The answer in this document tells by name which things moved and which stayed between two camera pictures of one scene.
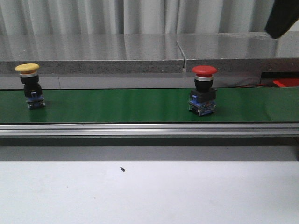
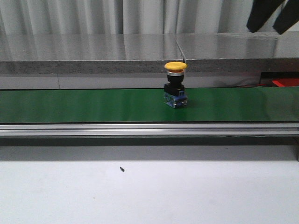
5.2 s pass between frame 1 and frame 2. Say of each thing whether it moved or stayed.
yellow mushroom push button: moved
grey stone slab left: stayed
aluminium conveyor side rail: stayed
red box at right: stayed
